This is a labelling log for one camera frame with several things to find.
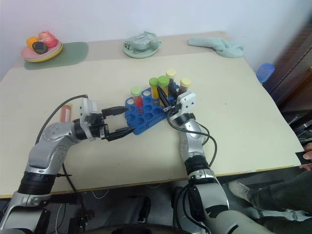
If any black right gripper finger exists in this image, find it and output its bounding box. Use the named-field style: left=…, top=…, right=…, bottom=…
left=157, top=85, right=172, bottom=110
left=169, top=80, right=179, bottom=103

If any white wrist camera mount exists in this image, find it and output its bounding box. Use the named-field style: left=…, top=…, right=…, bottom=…
left=169, top=92, right=197, bottom=120
left=78, top=97, right=99, bottom=141

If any blue test tube rack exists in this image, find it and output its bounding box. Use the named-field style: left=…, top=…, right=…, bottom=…
left=124, top=87, right=183, bottom=136

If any black tape strip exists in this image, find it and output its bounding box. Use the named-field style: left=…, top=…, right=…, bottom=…
left=294, top=151, right=312, bottom=167

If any yellow plate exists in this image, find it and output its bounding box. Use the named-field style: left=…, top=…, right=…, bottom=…
left=23, top=43, right=63, bottom=63

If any green-capped red liquid tube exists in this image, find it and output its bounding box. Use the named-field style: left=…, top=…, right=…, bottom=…
left=130, top=86, right=145, bottom=116

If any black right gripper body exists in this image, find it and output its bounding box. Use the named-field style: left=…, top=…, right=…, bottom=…
left=163, top=101, right=183, bottom=117

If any green placemat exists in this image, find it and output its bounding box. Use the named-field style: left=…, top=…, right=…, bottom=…
left=23, top=41, right=89, bottom=71

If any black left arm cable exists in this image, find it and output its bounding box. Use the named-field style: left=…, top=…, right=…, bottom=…
left=35, top=94, right=88, bottom=195

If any pink plate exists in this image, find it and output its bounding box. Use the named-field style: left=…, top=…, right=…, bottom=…
left=20, top=40, right=61, bottom=59

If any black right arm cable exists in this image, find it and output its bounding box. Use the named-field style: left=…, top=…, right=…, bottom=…
left=166, top=114, right=218, bottom=173

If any mint green towel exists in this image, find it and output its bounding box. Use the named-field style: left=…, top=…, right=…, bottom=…
left=187, top=37, right=245, bottom=59

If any pale green plate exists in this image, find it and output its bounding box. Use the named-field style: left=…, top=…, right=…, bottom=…
left=122, top=41, right=159, bottom=59

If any white grey sneaker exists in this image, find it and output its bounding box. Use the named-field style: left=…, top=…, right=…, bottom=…
left=227, top=181, right=254, bottom=203

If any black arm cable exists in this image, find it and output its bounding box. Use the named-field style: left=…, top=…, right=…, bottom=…
left=166, top=114, right=218, bottom=173
left=35, top=94, right=88, bottom=195

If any green-capped yellow liquid tube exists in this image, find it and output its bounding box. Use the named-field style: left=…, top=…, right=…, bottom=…
left=157, top=75, right=171, bottom=108
left=149, top=77, right=161, bottom=101

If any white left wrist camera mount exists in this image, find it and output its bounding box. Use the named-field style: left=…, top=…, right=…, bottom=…
left=78, top=97, right=99, bottom=141

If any person's bare hand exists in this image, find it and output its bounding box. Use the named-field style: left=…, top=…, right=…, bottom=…
left=298, top=142, right=312, bottom=172

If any yellow-capped dark liquid tube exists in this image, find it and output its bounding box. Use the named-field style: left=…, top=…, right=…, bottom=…
left=178, top=78, right=192, bottom=96
left=165, top=69, right=177, bottom=85

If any bundle of thin wires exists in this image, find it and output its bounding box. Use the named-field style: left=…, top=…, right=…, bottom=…
left=295, top=121, right=312, bottom=145

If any light green plate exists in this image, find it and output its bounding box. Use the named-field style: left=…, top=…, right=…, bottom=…
left=23, top=42, right=63, bottom=61

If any person's grey trouser leg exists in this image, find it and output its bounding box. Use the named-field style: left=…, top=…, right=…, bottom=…
left=243, top=170, right=312, bottom=221

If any orange toy fruit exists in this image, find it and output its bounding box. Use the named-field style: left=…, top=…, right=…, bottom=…
left=26, top=36, right=40, bottom=47

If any yellow-capped red liquid tube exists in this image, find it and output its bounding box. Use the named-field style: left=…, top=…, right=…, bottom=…
left=59, top=103, right=74, bottom=123

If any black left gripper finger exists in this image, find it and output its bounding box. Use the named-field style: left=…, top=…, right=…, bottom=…
left=101, top=106, right=128, bottom=117
left=107, top=127, right=137, bottom=142

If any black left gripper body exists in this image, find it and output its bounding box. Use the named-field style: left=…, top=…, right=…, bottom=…
left=89, top=112, right=110, bottom=141

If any dark wooden cabinet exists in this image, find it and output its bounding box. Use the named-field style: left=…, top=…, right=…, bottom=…
left=264, top=23, right=312, bottom=127

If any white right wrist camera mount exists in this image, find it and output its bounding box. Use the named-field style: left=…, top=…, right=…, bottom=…
left=169, top=92, right=197, bottom=120

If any dark purple toy fruit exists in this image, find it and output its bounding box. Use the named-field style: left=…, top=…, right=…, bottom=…
left=32, top=41, right=48, bottom=54

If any blue ribbed container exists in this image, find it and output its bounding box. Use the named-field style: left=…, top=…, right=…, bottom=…
left=256, top=63, right=276, bottom=85

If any clear plastic bag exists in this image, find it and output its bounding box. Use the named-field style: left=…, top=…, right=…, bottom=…
left=123, top=31, right=162, bottom=54

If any red toy apple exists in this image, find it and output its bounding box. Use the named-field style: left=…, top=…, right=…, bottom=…
left=38, top=31, right=58, bottom=48

